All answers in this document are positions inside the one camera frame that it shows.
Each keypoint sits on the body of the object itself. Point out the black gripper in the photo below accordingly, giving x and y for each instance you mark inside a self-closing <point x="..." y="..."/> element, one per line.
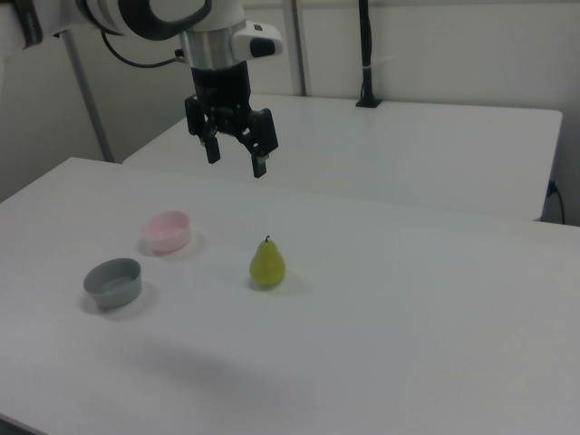
<point x="221" y="90"/>

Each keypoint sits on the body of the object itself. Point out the green pear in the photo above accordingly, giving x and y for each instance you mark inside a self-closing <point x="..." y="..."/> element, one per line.
<point x="267" y="269"/>

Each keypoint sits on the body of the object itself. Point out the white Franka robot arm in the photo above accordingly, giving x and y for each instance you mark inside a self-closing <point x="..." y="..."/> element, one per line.
<point x="213" y="45"/>

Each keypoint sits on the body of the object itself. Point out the pink plastic bowl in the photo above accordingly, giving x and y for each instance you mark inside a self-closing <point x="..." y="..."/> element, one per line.
<point x="165" y="233"/>

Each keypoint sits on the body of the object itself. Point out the grey plastic bowl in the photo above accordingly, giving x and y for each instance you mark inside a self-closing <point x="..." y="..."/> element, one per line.
<point x="113" y="285"/>

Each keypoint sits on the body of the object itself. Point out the black pole stand with base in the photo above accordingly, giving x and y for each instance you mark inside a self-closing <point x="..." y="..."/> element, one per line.
<point x="366" y="50"/>

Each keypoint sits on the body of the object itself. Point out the grey metal partition post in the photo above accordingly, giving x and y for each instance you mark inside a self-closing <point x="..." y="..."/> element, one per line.
<point x="300" y="45"/>
<point x="88" y="99"/>

